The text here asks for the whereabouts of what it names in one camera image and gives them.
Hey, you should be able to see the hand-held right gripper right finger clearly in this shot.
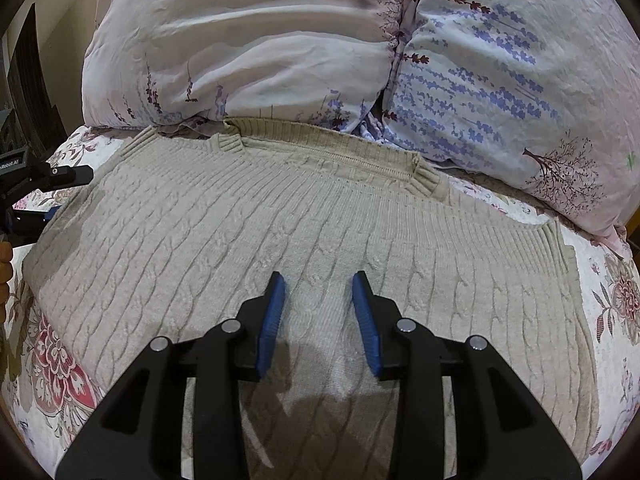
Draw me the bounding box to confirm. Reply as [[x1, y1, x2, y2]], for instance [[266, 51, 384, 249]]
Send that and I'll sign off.
[[351, 270, 584, 480]]

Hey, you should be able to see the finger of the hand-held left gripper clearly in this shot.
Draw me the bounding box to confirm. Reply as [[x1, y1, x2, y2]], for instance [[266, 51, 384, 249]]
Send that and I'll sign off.
[[28, 163, 96, 192], [10, 202, 65, 237]]

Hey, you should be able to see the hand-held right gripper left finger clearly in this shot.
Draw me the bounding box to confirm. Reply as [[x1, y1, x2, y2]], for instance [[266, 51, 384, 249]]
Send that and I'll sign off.
[[55, 271, 288, 480]]

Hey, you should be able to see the beige cable-knit sweater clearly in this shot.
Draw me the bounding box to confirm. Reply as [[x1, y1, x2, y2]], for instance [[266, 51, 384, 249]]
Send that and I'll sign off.
[[22, 117, 602, 480]]

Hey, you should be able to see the person's left hand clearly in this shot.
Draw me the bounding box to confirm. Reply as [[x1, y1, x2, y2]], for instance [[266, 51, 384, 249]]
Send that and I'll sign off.
[[0, 242, 14, 287]]

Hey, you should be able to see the dark wooden furniture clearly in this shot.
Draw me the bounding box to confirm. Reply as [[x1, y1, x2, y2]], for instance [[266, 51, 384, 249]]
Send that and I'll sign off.
[[7, 2, 68, 153]]

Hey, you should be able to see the white floral bedsheet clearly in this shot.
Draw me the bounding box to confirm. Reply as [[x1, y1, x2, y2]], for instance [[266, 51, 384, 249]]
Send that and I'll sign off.
[[0, 124, 640, 480]]

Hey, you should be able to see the pink floral pillow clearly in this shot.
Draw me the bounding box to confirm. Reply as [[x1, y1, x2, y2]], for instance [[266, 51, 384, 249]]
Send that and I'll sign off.
[[82, 0, 420, 135]]

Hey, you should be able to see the pink pillow with tree print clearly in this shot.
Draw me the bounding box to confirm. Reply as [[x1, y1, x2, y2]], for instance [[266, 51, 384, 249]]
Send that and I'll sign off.
[[359, 0, 640, 257]]

